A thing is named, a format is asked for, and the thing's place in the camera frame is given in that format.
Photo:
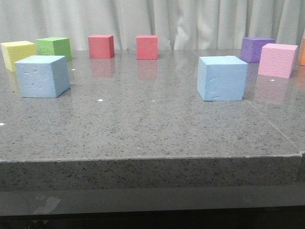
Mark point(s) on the light blue foam cube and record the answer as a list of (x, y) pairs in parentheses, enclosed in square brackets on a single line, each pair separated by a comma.
[(43, 76), (221, 78)]

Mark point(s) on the right red foam cube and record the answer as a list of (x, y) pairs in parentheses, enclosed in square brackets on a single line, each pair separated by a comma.
[(147, 47)]

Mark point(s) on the red foam cube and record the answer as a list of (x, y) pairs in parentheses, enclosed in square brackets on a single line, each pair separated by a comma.
[(147, 47), (101, 46)]

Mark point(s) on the left red foam cube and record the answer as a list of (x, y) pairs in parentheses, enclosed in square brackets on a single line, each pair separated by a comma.
[(101, 46)]

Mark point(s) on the grey curtain backdrop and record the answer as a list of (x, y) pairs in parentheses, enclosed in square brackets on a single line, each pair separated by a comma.
[(179, 24)]

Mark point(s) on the green foam cube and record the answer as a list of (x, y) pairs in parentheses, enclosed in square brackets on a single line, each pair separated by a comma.
[(54, 46)]

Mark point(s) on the purple foam cube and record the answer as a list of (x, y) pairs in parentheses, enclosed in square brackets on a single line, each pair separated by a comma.
[(252, 48)]

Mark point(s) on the pink foam cube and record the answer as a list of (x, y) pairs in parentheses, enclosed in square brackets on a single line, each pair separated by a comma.
[(277, 60)]

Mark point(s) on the yellow foam cube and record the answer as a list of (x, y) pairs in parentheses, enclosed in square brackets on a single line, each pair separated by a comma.
[(15, 51)]

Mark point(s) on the orange foam cube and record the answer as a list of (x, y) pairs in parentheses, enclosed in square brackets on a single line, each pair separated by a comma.
[(301, 56)]

